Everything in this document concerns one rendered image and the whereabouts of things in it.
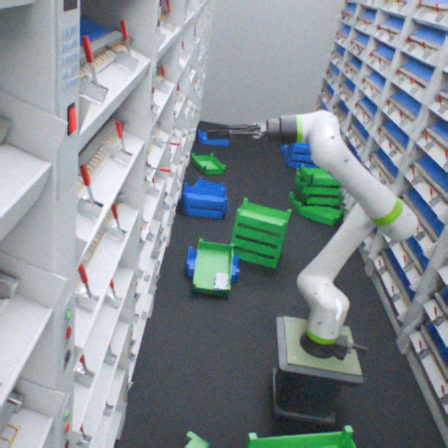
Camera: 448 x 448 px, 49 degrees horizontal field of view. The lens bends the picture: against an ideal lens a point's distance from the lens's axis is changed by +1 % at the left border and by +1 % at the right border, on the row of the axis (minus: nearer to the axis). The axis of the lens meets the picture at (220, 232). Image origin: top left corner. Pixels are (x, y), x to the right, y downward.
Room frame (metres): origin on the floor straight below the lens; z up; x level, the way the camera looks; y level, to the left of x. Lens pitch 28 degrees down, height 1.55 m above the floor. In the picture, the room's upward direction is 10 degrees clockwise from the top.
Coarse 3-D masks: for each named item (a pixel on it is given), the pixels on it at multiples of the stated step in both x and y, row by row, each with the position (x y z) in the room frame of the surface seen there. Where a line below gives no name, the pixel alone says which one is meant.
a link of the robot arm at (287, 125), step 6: (282, 120) 1.58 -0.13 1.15; (288, 120) 1.58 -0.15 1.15; (294, 120) 1.58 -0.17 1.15; (282, 126) 1.57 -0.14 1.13; (288, 126) 1.57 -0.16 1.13; (294, 126) 1.57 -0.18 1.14; (282, 132) 1.56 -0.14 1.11; (288, 132) 1.56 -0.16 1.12; (294, 132) 1.56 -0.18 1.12; (282, 138) 1.56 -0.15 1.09; (288, 138) 1.57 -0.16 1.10; (294, 138) 1.57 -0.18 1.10; (282, 144) 1.59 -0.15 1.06
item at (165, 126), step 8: (160, 120) 1.88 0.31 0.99; (168, 120) 1.89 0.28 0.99; (160, 128) 1.88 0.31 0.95; (168, 128) 1.89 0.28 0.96; (160, 136) 1.81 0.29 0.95; (168, 136) 1.85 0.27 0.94; (152, 144) 1.69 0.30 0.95; (152, 152) 1.62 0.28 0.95; (160, 152) 1.66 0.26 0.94; (152, 160) 1.56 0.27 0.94; (152, 176) 1.44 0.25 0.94
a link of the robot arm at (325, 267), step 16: (352, 224) 1.71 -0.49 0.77; (368, 224) 1.69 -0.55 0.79; (336, 240) 1.71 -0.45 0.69; (352, 240) 1.69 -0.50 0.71; (320, 256) 1.71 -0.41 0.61; (336, 256) 1.68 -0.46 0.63; (304, 272) 1.70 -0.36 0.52; (320, 272) 1.66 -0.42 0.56; (336, 272) 1.68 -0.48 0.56; (304, 288) 1.63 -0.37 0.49
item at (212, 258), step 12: (204, 252) 2.40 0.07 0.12; (216, 252) 2.42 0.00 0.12; (228, 252) 2.43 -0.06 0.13; (204, 264) 2.33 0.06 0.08; (216, 264) 2.34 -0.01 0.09; (228, 264) 2.36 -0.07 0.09; (204, 276) 2.26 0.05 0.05; (192, 288) 2.15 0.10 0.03; (204, 288) 2.15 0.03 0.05; (228, 288) 2.15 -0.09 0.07
